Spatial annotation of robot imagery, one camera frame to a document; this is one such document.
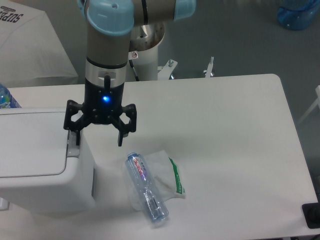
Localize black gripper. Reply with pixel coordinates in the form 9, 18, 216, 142
63, 77, 138, 147

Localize white push-lid trash can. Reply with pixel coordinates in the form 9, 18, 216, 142
0, 107, 96, 213

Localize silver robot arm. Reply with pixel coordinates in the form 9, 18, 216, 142
63, 0, 196, 146

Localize clear plastic water bottle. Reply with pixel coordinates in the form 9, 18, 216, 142
125, 151, 169, 224

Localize middle white table clamp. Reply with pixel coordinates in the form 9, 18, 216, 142
157, 59, 178, 80

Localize white table clamp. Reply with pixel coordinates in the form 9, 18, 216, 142
203, 56, 215, 78
157, 59, 178, 80

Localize clear green-edged plastic bag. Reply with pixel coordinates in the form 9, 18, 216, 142
122, 150, 186, 211

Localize blue labelled bottle left edge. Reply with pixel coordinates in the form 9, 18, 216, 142
0, 83, 21, 109

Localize right white table clamp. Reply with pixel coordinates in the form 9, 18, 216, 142
203, 56, 215, 78

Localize large blue water jug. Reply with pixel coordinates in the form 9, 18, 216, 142
276, 0, 320, 31

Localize black device at table edge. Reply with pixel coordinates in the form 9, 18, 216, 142
302, 202, 320, 229

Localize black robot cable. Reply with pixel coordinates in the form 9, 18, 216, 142
127, 50, 140, 82

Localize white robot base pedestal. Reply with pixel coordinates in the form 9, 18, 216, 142
125, 46, 159, 82

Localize white frame at right edge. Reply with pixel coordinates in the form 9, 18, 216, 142
298, 85, 320, 124

